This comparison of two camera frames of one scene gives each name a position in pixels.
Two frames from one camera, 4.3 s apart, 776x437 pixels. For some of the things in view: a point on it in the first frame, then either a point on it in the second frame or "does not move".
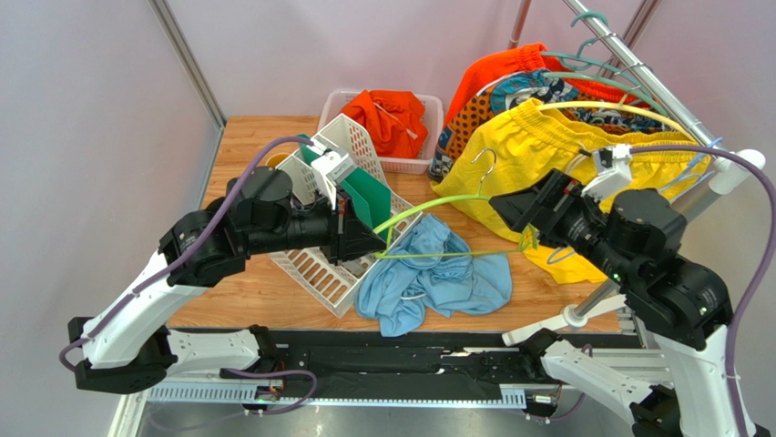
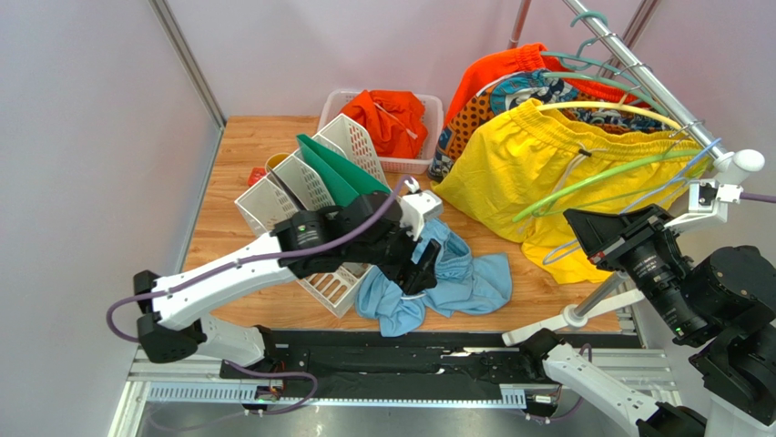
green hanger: [386, 228] → [537, 206]
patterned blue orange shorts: [596, 113] does not move
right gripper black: [551, 202] → [610, 239]
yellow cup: [276, 159] does not move
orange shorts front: [396, 120] does not move
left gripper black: [352, 238] → [411, 277]
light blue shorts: [429, 271] does not move
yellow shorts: [536, 140] does not move
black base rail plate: [402, 365] does not move
